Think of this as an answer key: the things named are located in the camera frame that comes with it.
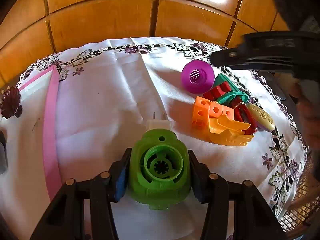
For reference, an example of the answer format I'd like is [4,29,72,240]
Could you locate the red plastic ring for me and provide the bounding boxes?
[229,97,258,136]

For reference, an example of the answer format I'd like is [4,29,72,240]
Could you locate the clear jar black lid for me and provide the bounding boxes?
[0,131,8,174]

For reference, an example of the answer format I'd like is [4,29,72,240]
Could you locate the magenta round strainer cup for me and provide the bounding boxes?
[181,60,215,94]

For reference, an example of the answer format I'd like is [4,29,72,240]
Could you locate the red plastic block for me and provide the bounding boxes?
[203,81,232,101]

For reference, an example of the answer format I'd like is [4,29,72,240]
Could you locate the gold oval plastic piece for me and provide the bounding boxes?
[246,102,275,132]

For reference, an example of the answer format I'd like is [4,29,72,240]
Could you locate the person's right hand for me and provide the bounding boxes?
[289,78,319,150]

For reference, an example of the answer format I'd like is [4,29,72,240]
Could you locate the orange linked cubes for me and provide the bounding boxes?
[191,96,234,129]

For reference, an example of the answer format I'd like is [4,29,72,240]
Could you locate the teal plastic funnel stand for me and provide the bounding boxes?
[213,74,249,106]

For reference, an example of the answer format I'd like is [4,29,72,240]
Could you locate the green white plug-in device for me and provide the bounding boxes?
[128,118,191,210]

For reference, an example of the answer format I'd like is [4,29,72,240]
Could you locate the white floral embroidered tablecloth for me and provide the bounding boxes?
[15,36,308,240]

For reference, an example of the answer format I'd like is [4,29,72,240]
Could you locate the yellow orange plastic scoop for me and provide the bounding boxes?
[208,114,254,146]

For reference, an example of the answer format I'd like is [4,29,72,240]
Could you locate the wicker chair seat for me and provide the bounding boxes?
[280,153,319,239]

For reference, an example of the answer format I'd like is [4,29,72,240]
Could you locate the pink white shallow tray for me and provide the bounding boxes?
[1,66,59,239]

